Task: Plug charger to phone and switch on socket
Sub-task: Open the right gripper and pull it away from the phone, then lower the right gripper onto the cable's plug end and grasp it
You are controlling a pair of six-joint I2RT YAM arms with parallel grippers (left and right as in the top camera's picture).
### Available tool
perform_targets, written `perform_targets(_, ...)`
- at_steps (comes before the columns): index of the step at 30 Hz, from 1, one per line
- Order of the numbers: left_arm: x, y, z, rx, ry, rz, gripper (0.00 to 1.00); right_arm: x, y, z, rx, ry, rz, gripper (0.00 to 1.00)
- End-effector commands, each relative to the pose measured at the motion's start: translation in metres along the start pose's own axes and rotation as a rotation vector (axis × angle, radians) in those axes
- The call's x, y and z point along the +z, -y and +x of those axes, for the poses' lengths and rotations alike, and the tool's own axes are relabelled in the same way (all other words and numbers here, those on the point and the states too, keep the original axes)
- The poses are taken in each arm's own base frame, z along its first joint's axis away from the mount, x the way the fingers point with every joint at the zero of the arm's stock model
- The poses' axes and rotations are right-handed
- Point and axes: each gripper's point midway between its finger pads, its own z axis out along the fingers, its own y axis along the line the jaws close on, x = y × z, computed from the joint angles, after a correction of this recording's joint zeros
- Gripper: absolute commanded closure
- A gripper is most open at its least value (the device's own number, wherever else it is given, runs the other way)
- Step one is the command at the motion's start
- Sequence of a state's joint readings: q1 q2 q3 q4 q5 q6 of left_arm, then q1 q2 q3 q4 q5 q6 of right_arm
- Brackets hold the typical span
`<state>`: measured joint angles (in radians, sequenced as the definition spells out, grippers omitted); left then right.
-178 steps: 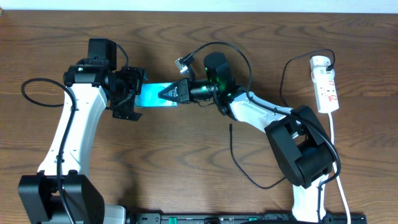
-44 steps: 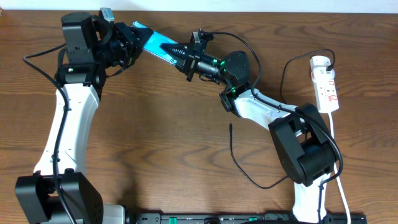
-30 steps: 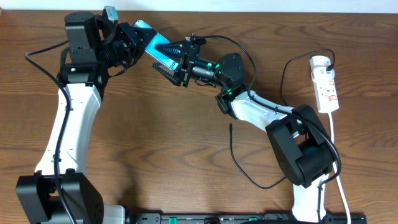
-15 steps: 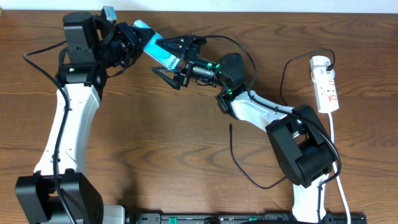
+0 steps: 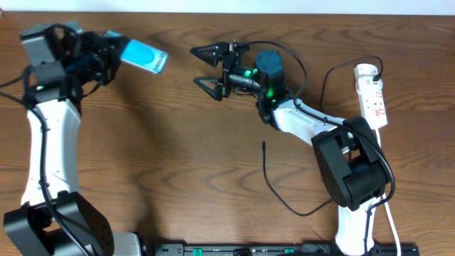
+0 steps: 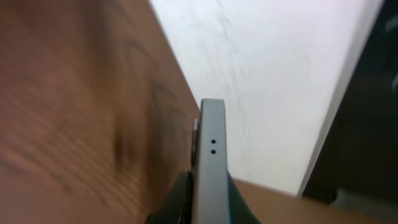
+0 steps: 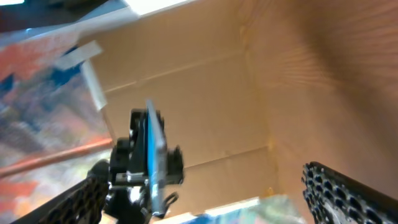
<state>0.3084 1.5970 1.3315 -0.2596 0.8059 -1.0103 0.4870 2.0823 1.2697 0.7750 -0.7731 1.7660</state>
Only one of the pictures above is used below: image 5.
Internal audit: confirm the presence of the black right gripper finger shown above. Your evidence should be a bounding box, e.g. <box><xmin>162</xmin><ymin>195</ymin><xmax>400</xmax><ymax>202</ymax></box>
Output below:
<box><xmin>193</xmin><ymin>77</ymin><xmax>224</xmax><ymax>101</ymax></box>
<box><xmin>190</xmin><ymin>42</ymin><xmax>229</xmax><ymax>68</ymax></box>

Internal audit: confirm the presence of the blue Galaxy smartphone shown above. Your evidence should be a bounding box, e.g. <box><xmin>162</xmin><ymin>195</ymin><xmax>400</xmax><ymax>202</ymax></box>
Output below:
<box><xmin>120</xmin><ymin>40</ymin><xmax>168</xmax><ymax>74</ymax></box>

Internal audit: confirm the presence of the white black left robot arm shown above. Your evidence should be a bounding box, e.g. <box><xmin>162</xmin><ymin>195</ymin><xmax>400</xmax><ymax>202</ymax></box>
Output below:
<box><xmin>3</xmin><ymin>23</ymin><xmax>147</xmax><ymax>255</ymax></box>

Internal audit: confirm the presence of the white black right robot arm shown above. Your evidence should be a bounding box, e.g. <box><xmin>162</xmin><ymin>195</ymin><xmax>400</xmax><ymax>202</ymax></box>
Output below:
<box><xmin>190</xmin><ymin>42</ymin><xmax>395</xmax><ymax>255</ymax></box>

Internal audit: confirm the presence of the white charger adapter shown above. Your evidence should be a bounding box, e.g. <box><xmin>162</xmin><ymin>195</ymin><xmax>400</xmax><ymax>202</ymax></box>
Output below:
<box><xmin>355</xmin><ymin>76</ymin><xmax>383</xmax><ymax>95</ymax></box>

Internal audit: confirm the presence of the white power strip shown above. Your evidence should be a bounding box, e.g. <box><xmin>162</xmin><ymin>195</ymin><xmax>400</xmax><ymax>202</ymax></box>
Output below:
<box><xmin>354</xmin><ymin>63</ymin><xmax>387</xmax><ymax>130</ymax></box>

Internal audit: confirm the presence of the black charger cable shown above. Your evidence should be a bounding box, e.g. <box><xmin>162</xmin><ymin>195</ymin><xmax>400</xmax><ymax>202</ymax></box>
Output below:
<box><xmin>262</xmin><ymin>55</ymin><xmax>384</xmax><ymax>217</ymax></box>

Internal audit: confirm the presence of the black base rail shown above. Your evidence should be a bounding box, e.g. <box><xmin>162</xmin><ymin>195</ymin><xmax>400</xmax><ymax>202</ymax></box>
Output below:
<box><xmin>152</xmin><ymin>242</ymin><xmax>419</xmax><ymax>256</ymax></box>

